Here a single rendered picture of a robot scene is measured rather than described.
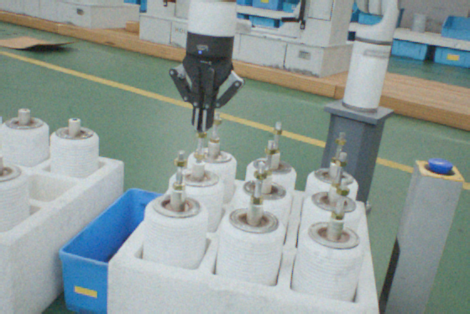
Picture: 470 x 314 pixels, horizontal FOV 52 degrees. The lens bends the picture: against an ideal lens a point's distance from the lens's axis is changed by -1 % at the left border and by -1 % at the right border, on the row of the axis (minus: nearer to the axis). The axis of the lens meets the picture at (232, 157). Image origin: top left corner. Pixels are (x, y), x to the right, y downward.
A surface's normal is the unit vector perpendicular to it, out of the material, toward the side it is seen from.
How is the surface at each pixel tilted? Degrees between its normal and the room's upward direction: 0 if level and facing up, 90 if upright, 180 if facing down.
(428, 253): 90
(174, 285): 90
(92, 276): 92
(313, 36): 90
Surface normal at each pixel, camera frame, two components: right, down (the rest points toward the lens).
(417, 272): -0.19, 0.32
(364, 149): 0.20, 0.36
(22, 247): 0.96, 0.18
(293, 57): -0.55, 0.23
